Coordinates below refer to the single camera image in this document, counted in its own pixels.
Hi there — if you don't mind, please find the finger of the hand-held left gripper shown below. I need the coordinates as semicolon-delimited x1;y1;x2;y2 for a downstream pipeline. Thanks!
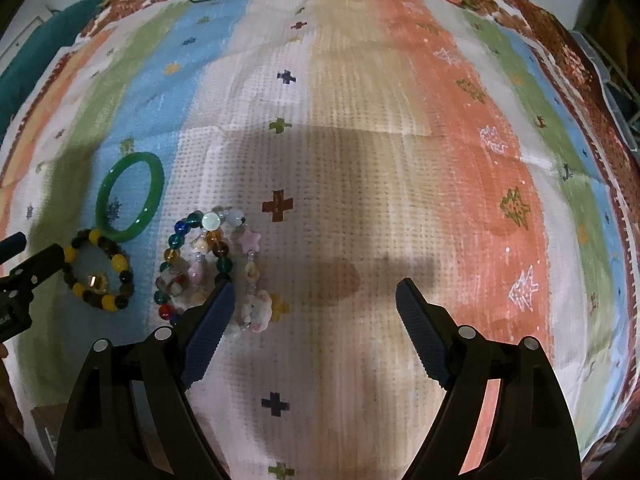
0;232;27;264
0;243;67;302

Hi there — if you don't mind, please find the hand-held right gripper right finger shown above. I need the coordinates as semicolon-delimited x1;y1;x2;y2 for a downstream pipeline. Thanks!
395;278;583;480

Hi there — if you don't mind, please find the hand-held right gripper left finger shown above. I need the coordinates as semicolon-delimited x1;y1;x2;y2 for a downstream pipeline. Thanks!
54;279;236;480

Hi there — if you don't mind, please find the yellow and brown bead bracelet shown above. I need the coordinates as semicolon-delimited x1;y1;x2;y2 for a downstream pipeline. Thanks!
62;228;135;312

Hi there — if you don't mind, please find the pink star charm bracelet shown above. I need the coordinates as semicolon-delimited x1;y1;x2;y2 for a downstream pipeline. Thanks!
156;207;276;336

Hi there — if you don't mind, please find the multicolour glass bead bracelet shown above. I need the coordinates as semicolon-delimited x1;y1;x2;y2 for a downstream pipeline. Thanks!
159;208;236;327

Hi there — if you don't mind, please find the green jade bangle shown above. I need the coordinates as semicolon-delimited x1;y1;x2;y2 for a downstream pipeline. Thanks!
96;153;165;242

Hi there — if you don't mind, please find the striped patterned blanket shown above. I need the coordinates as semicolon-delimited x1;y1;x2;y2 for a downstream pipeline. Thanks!
0;0;640;480

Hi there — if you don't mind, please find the teal cushion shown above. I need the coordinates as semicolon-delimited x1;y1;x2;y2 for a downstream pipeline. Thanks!
0;0;103;128

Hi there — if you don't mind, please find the clear plastic storage bin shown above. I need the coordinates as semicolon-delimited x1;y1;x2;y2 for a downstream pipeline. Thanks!
570;29;640;142

